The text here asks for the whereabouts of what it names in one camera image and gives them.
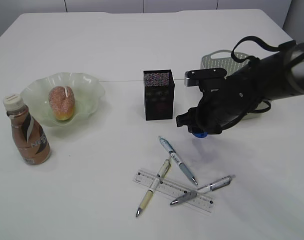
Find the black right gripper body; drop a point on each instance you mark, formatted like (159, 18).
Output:
(211, 116)

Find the blue pencil sharpener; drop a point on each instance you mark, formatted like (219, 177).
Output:
(200, 135)

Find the clear plastic ruler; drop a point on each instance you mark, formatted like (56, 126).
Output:
(172, 190)

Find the sugared bread loaf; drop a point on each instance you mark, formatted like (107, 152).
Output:
(62, 102)

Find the brown Nescafe coffee bottle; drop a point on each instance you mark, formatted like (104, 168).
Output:
(28, 135)

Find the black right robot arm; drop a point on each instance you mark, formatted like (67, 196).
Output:
(227, 99)

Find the green woven plastic basket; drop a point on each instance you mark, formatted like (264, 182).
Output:
(223, 59)

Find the black mesh pen holder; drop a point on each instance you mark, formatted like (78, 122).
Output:
(158, 94)

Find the blue grip pen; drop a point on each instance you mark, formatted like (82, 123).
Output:
(178, 160)

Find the grey grip pen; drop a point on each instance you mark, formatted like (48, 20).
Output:
(218, 184)

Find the cream grip pen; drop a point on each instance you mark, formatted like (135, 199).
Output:
(148, 196)

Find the green wavy glass plate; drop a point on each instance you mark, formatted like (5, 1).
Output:
(87, 92)

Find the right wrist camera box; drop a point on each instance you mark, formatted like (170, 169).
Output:
(207, 80)

